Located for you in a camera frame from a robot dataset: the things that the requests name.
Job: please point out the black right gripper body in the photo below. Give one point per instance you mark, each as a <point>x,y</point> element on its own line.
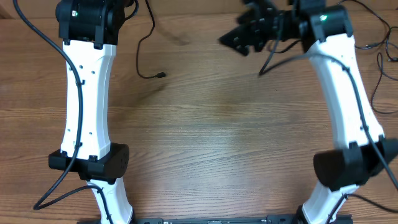
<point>275,27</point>

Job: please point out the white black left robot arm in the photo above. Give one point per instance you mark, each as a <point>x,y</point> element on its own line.
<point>89,30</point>

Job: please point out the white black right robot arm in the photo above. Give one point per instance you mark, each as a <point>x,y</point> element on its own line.
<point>361,150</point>

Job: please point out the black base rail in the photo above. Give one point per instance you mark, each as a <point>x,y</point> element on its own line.
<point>217,220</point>

